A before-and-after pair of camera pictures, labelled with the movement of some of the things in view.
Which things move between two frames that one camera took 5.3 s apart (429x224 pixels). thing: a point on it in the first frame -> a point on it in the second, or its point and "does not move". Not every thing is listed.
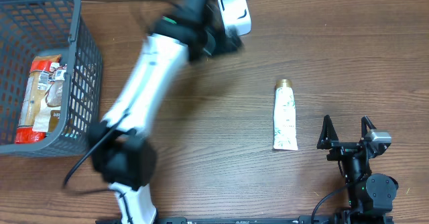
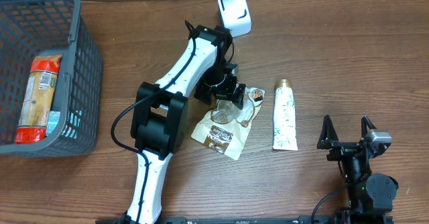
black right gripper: (348, 145) does not move
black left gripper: (228, 42) -> (227, 92)
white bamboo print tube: (284, 121) does not move
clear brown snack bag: (47, 116) -> (225, 130)
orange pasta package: (33, 96) does not move
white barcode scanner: (235, 12) does not move
